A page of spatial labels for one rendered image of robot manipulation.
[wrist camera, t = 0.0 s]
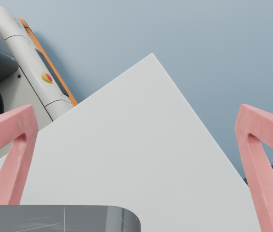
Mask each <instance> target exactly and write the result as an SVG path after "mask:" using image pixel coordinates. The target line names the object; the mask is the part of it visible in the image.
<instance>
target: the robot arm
mask: <svg viewBox="0 0 273 232"><path fill-rule="evenodd" d="M234 129H235V134H236V138H237V142H238V147H239V152H240V157H241V161H242V164H243V168H244V171H245V176H246V179H247V182H248V186H249V189H250V193H251V197H252V200H253V204H254V207H255V210H256V215H257V218H258V221H259V225H260V228H261V232H273V169H272V167H271V164H270V162H269V160H268V158H267V155H266V153H265V151H264V149H263V147H262V145H261V142H260V140H261V141H262V142H264V143H265V144H267V145H268V146H270V147H271V148H273V114H271V113H269V112H266V111H263V110H261V109H258V108H256V107H253V106H251V105H248V104H241V105H240V107H239V111H238V115H237V119H236V123H235V127H234ZM38 130H39V126H38V123H37V119H36V115H35V111H34V107H33V106H32V105H31V104H26V105H24V106H21V107H18V108H16V109H13V110H11V111H8V112H6V113H3V114H0V149H1V148H3V147H4V146H6V145H7V144H8V143H10V142H12V141H13V143H12V145H11V147H10V150H9V152H8V154H7V156H6V158H5V161H4V163H3V165H2V167H1V169H0V232H141V223H140V220H139V218H138V217H137V216H136V215H135V214H134V213H133V212H131V211H130V210H128V209H125V208H123V207H118V206H112V205H20V201H21V197H22V194H23V190H24V186H25V183H26V179H27V176H28V172H29V168H30V165H31V162H32V157H33V153H34V148H35V143H36V139H37V134H38Z"/></svg>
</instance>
